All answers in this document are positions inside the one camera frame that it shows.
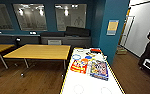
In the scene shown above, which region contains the white oval plate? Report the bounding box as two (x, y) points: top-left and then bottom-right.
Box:
(74, 49), (86, 54)

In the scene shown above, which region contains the dark long sofa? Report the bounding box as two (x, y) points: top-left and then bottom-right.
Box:
(0, 26), (92, 48)

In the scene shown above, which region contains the orange round disc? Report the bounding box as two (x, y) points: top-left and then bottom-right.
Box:
(84, 55), (93, 61)

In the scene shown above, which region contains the red cereal box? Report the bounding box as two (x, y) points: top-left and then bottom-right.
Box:
(69, 58), (90, 75)

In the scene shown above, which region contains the purple snack box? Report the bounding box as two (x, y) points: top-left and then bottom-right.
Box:
(89, 59), (110, 82)

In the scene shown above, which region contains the white illuminated table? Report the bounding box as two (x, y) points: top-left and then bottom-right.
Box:
(59, 46), (127, 94)

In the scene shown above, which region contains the cardboard box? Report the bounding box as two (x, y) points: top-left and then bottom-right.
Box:
(116, 47), (128, 56)

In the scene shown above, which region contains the blue ring plate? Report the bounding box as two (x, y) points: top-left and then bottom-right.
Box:
(72, 53), (82, 61)

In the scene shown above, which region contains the beige framed wall notice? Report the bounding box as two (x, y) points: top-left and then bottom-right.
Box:
(106, 19), (120, 36)

